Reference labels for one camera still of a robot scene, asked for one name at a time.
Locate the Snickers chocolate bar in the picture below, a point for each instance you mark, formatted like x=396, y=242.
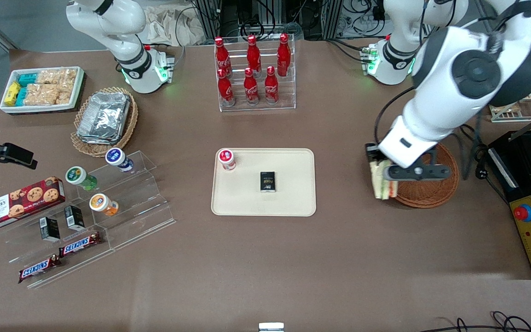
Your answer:
x=38, y=269
x=79, y=244

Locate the clear acrylic stepped display stand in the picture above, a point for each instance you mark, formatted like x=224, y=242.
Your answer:
x=141, y=203

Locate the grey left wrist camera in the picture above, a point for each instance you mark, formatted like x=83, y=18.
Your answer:
x=424, y=172

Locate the clear acrylic bottle rack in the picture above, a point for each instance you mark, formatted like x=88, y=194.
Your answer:
x=288, y=92

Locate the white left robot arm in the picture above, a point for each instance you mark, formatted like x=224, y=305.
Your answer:
x=436, y=115

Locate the clear rice cracker pack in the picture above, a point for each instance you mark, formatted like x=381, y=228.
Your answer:
x=65, y=97
x=40, y=93
x=46, y=76
x=67, y=77

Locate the beige crumpled cloth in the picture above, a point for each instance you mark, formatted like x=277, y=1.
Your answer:
x=168, y=23

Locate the triangle sandwich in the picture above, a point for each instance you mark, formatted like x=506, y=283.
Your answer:
x=380, y=184

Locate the black tabletop appliance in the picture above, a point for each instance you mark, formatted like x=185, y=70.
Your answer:
x=523, y=157

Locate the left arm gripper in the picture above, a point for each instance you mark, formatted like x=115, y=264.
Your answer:
x=370, y=151

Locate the small white object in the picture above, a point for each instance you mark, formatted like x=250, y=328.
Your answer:
x=271, y=327

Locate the small black barcode box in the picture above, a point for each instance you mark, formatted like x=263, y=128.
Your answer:
x=74, y=217
x=50, y=229

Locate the red gum bottle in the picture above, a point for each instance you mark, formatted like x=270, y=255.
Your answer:
x=226, y=157

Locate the red cola bottle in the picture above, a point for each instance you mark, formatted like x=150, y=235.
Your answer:
x=253, y=54
x=271, y=86
x=221, y=55
x=225, y=90
x=250, y=87
x=284, y=54

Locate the light wicker basket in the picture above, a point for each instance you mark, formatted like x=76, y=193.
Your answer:
x=129, y=127

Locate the teal snack pack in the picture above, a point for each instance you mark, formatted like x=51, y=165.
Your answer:
x=28, y=79
x=21, y=97

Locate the white rectangular snack container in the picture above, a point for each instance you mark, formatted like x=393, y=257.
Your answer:
x=79, y=87

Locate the orange-lid gum bottle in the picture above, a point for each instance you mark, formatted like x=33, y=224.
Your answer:
x=100, y=203

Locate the red Walker's shortbread cookie box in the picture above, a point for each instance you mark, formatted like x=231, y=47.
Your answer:
x=21, y=204

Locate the green-lid gum bottle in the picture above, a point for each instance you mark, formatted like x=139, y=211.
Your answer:
x=76, y=175

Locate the silver foil bag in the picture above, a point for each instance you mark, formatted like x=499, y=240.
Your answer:
x=95, y=139
x=106, y=115

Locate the beige plastic tray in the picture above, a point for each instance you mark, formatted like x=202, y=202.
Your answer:
x=293, y=193

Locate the small black box on tray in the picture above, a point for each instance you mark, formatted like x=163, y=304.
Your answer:
x=268, y=182

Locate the yellow snack pack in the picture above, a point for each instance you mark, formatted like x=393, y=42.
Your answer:
x=13, y=93

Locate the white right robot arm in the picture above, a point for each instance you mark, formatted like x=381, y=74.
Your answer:
x=109, y=23

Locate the blue-lid gum bottle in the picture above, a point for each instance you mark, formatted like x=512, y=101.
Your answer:
x=115, y=157

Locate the brown wicker basket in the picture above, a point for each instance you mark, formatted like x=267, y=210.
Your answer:
x=431, y=193

